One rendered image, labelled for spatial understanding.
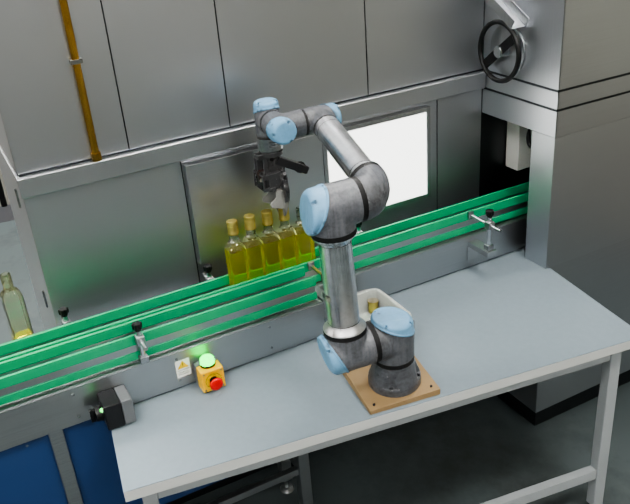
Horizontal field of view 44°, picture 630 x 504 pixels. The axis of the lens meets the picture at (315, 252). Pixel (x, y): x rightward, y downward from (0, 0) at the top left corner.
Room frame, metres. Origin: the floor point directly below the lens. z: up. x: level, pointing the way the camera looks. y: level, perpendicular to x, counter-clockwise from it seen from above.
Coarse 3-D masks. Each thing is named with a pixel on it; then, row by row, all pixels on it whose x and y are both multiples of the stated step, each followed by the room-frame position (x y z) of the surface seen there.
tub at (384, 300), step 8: (360, 296) 2.20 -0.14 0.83; (368, 296) 2.21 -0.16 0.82; (376, 296) 2.21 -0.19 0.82; (384, 296) 2.17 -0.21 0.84; (360, 304) 2.19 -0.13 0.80; (384, 304) 2.17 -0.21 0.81; (392, 304) 2.13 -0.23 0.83; (360, 312) 2.19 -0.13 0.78; (368, 312) 2.19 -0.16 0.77; (408, 312) 2.06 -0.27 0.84; (368, 320) 2.14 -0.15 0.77
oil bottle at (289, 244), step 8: (280, 232) 2.20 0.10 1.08; (288, 232) 2.20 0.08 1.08; (288, 240) 2.20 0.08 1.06; (296, 240) 2.21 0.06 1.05; (288, 248) 2.20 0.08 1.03; (296, 248) 2.21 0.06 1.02; (288, 256) 2.20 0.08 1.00; (296, 256) 2.21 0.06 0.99; (288, 264) 2.19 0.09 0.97; (296, 264) 2.21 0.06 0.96
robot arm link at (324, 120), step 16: (304, 112) 2.13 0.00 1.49; (320, 112) 2.13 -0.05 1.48; (336, 112) 2.14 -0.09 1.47; (320, 128) 2.07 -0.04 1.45; (336, 128) 2.04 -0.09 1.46; (336, 144) 1.98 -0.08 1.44; (352, 144) 1.96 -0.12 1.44; (336, 160) 1.96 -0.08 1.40; (352, 160) 1.90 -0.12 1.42; (368, 160) 1.89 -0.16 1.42; (352, 176) 1.85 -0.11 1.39; (368, 176) 1.79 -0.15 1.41; (384, 176) 1.82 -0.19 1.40; (368, 192) 1.74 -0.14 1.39; (384, 192) 1.77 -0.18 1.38
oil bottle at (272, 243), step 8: (264, 232) 2.19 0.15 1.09; (272, 232) 2.19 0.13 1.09; (264, 240) 2.17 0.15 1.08; (272, 240) 2.17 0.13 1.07; (280, 240) 2.19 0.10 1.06; (264, 248) 2.17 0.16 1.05; (272, 248) 2.17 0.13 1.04; (280, 248) 2.18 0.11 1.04; (272, 256) 2.17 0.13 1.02; (280, 256) 2.18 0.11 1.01; (272, 264) 2.17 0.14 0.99; (280, 264) 2.18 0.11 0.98; (272, 272) 2.17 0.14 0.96
